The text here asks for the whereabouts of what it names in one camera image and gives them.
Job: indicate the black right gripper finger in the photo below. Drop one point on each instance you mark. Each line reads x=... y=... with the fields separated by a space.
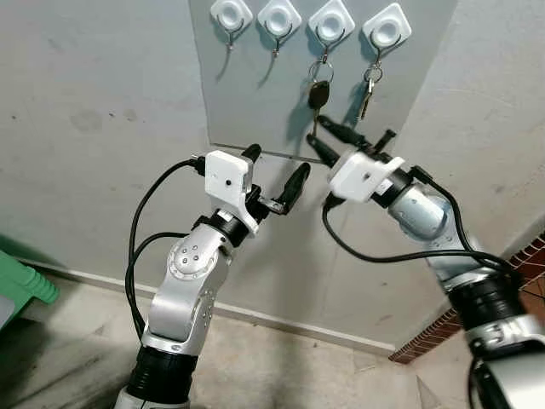
x=341 y=134
x=324 y=152

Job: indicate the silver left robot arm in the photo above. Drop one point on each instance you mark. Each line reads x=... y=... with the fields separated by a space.
x=183 y=290

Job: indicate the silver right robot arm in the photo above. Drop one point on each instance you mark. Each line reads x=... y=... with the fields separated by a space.
x=421 y=213

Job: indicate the black car key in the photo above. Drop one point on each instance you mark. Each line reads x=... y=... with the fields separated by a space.
x=319 y=94

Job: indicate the green plastic stool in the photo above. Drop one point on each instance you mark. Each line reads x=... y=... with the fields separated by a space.
x=25 y=281

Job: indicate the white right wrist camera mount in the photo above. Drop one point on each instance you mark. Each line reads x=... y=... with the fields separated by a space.
x=362 y=175

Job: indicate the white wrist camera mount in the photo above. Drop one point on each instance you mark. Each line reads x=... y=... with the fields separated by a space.
x=228 y=177
x=362 y=175

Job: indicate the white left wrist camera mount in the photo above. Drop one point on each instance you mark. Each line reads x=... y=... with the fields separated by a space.
x=228 y=177

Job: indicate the grey wall board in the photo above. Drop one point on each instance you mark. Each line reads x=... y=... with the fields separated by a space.
x=255 y=94

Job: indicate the white square wall hook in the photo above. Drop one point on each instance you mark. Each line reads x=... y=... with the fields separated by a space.
x=387 y=27
x=279 y=14
x=231 y=13
x=331 y=17

